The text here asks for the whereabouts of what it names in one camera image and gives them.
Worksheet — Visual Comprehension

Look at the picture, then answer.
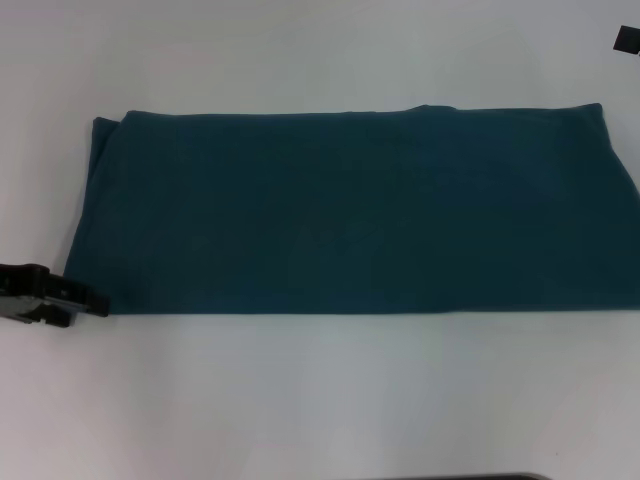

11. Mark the teal blue t-shirt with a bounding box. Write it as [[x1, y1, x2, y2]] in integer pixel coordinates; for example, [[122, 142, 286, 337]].
[[63, 103, 640, 317]]

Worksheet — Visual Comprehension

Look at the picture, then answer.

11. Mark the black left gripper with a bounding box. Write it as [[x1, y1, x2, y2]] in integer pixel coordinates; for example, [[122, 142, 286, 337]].
[[0, 262, 111, 330]]

